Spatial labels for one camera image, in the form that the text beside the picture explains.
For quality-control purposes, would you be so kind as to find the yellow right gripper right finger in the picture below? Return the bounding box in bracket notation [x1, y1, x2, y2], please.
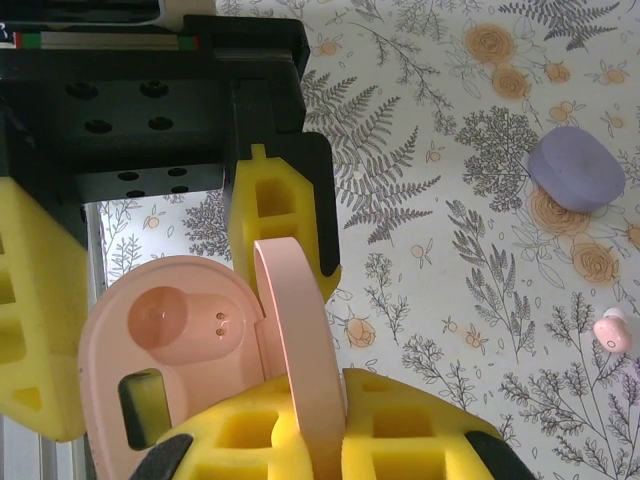
[341, 368, 534, 480]

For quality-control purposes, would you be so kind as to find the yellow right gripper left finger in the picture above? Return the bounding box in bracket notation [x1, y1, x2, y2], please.
[128, 377, 311, 480]

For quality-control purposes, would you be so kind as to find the peach pink earbud case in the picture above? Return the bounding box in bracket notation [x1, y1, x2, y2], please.
[77, 238, 350, 474]

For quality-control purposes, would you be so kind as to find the lavender earbud case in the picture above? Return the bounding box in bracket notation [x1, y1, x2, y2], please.
[528, 125, 627, 213]

